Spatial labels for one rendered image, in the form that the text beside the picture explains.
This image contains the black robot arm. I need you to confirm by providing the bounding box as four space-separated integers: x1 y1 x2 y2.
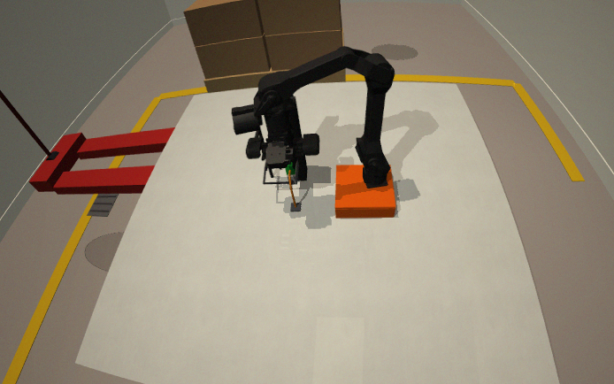
231 46 395 188

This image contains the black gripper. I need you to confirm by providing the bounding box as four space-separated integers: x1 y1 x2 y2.
246 124 319 169

